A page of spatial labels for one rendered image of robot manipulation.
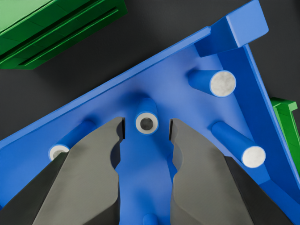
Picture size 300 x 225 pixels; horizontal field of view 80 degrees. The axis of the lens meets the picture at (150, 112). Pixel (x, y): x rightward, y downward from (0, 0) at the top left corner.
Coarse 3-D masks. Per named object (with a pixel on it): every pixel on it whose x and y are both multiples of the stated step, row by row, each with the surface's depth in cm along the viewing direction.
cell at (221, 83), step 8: (192, 72) 17; (200, 72) 15; (208, 72) 13; (216, 72) 12; (224, 72) 12; (192, 80) 16; (200, 80) 14; (208, 80) 12; (216, 80) 12; (224, 80) 12; (232, 80) 12; (200, 88) 14; (208, 88) 12; (216, 88) 12; (224, 88) 12; (232, 88) 12; (216, 96) 12; (224, 96) 12
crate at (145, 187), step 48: (192, 48) 17; (240, 48) 13; (96, 96) 13; (144, 96) 18; (192, 96) 19; (240, 96) 17; (0, 144) 14; (48, 144) 20; (144, 144) 20; (0, 192) 21; (144, 192) 21; (288, 192) 18
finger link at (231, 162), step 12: (228, 156) 9; (240, 168) 8; (240, 180) 8; (252, 180) 8; (240, 192) 7; (252, 192) 7; (264, 192) 7; (252, 204) 7; (264, 204) 7; (276, 204) 7; (252, 216) 6; (264, 216) 6; (276, 216) 6
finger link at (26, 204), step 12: (60, 156) 8; (48, 168) 8; (60, 168) 8; (36, 180) 7; (48, 180) 7; (24, 192) 7; (36, 192) 7; (48, 192) 7; (12, 204) 6; (24, 204) 6; (36, 204) 6; (0, 216) 6; (12, 216) 6; (24, 216) 6; (36, 216) 6
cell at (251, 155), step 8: (216, 128) 18; (224, 128) 17; (232, 128) 17; (216, 136) 18; (224, 136) 16; (232, 136) 15; (240, 136) 15; (224, 144) 16; (232, 144) 14; (240, 144) 14; (248, 144) 13; (256, 144) 13; (232, 152) 14; (240, 152) 13; (248, 152) 13; (256, 152) 13; (264, 152) 13; (240, 160) 13; (248, 160) 13; (256, 160) 13; (264, 160) 13
